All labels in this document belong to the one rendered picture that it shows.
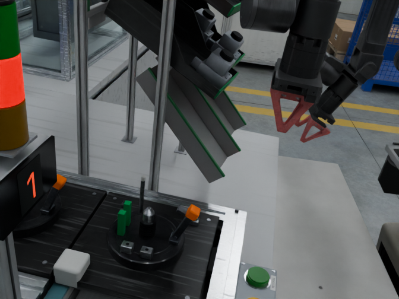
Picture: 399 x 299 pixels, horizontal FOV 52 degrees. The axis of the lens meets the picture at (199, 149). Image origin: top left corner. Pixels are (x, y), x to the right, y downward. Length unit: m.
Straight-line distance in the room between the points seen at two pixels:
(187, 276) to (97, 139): 0.68
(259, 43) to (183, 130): 3.91
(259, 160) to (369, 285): 0.50
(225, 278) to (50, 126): 0.82
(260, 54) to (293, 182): 3.64
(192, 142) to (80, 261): 0.34
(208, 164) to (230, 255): 0.21
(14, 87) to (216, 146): 0.62
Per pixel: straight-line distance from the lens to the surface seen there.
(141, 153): 1.23
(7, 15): 0.43
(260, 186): 1.16
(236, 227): 0.85
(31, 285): 0.74
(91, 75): 1.77
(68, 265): 0.71
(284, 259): 0.97
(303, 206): 1.14
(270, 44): 4.76
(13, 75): 0.45
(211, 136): 0.99
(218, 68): 0.82
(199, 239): 0.79
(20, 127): 0.47
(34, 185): 0.53
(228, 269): 0.77
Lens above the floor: 1.51
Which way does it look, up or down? 30 degrees down
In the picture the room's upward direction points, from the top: 9 degrees clockwise
